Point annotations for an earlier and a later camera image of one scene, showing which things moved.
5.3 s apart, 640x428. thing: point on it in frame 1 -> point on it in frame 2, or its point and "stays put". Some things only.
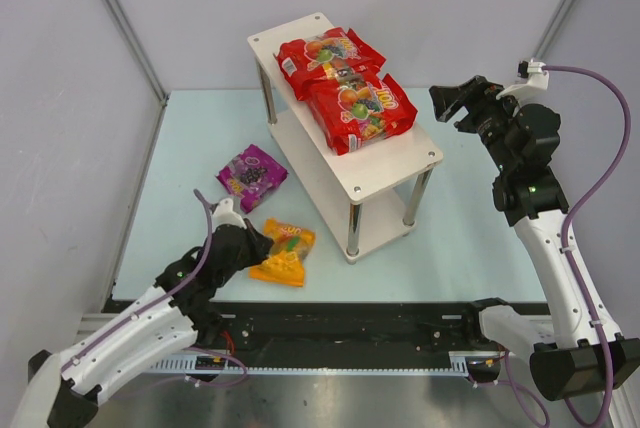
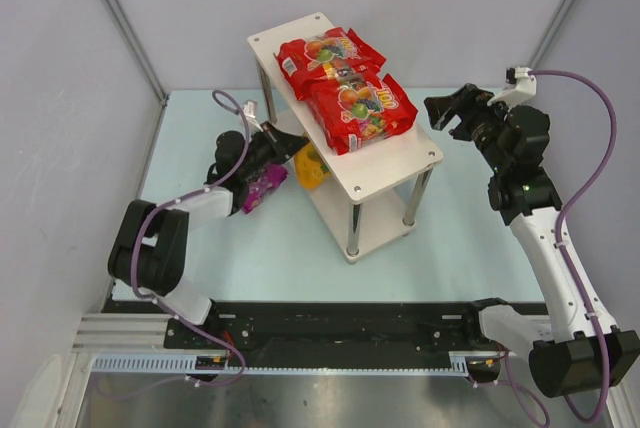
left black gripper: x=254 y=240 -> x=270 y=143
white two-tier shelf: x=367 y=197 stays put
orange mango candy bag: x=284 y=263 -> x=310 y=167
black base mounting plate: x=271 y=327 stays put
